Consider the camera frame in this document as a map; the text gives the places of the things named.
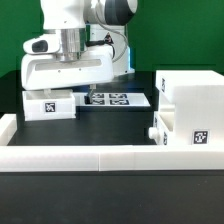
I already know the white U-shaped fence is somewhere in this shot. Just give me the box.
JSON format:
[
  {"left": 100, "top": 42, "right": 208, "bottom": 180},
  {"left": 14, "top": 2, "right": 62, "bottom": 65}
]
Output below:
[{"left": 0, "top": 114, "right": 224, "bottom": 172}]

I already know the white front drawer box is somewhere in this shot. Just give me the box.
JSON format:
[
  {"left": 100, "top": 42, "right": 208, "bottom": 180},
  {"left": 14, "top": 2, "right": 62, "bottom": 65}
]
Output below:
[{"left": 148, "top": 111, "right": 174, "bottom": 146}]

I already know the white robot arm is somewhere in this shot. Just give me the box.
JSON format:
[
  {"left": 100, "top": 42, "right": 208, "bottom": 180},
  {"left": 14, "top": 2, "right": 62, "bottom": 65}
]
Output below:
[{"left": 21, "top": 0, "right": 138, "bottom": 90}]

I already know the white marker tag sheet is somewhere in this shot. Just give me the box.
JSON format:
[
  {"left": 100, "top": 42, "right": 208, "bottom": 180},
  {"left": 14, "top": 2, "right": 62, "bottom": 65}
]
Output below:
[{"left": 73, "top": 92, "right": 152, "bottom": 108}]

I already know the white drawer cabinet frame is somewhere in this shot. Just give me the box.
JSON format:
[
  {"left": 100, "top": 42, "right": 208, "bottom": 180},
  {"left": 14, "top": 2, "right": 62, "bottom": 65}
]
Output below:
[{"left": 154, "top": 70, "right": 224, "bottom": 146}]

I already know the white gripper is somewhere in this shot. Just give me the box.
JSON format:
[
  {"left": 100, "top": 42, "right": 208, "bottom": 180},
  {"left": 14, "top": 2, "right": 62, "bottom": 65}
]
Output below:
[{"left": 21, "top": 45, "right": 114, "bottom": 104}]

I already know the white drawer box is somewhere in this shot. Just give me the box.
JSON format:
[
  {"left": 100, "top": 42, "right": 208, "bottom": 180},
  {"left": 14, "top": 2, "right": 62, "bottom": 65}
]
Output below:
[
  {"left": 22, "top": 90, "right": 76, "bottom": 121},
  {"left": 148, "top": 111, "right": 174, "bottom": 146}
]

